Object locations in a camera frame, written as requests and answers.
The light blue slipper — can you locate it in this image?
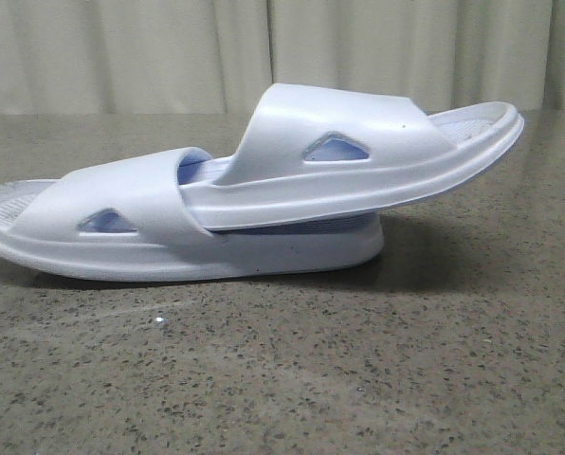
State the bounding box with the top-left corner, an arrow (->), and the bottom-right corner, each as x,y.
177,83 -> 524,230
0,147 -> 383,282

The pale grey curtain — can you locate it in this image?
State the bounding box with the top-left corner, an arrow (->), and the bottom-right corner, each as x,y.
0,1 -> 565,115

